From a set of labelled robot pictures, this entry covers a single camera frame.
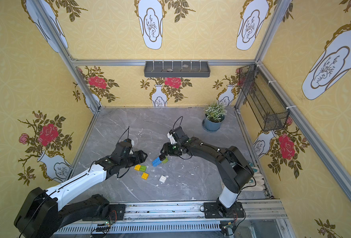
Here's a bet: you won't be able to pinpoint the circuit board wires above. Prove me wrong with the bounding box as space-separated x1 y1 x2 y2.
90 210 118 237
219 218 246 238

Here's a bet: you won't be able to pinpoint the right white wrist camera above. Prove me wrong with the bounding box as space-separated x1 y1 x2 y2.
167 133 177 145

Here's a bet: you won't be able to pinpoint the aluminium front rail frame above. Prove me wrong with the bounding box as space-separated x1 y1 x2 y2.
53 199 295 238

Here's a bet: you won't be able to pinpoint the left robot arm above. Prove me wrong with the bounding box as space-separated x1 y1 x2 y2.
14 139 148 238

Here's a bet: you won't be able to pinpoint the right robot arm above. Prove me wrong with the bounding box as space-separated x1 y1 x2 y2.
159 127 255 209

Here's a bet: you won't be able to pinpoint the black lego brick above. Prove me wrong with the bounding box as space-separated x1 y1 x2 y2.
159 154 166 161

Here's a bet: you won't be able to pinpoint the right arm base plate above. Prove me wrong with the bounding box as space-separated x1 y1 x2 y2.
202 202 245 219

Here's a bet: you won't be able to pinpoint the potted plant blue pot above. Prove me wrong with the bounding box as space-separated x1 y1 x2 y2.
203 102 227 132

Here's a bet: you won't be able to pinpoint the black wire mesh basket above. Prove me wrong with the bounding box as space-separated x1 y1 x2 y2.
238 64 289 131

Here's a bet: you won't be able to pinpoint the left circuit board wires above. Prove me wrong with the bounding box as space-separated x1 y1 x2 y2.
90 210 118 237

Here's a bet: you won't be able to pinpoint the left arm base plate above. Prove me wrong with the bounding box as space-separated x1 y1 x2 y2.
102 203 126 222

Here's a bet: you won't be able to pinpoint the white lego brick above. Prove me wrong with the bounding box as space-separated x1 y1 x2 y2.
159 176 167 183

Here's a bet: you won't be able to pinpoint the blue long lego brick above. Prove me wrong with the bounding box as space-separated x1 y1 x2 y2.
152 157 162 167

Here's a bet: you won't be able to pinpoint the yellow lego brick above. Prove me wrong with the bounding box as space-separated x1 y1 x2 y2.
141 173 149 180
134 165 141 171

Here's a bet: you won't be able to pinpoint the work glove with teal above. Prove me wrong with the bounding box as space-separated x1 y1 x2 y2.
245 163 265 191

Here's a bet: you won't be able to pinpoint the right circuit board wires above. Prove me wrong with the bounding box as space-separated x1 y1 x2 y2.
219 218 246 238

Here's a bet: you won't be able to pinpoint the grey wall shelf tray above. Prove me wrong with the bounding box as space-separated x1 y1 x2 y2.
144 60 211 78

